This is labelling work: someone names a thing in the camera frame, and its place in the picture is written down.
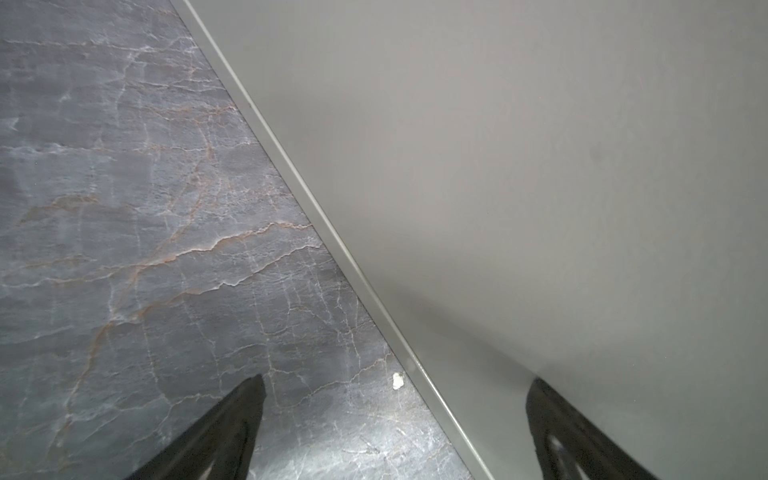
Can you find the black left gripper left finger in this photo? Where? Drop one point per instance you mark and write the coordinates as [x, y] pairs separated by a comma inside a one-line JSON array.
[[219, 445]]

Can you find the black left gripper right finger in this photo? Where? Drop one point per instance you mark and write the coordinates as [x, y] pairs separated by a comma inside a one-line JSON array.
[[569, 446]]

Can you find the grey metal cabinet counter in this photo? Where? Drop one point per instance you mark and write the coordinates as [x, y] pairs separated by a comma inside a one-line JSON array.
[[570, 193]]

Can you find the small white floor crumb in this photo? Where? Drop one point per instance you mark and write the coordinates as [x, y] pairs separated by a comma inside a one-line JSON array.
[[398, 381]]

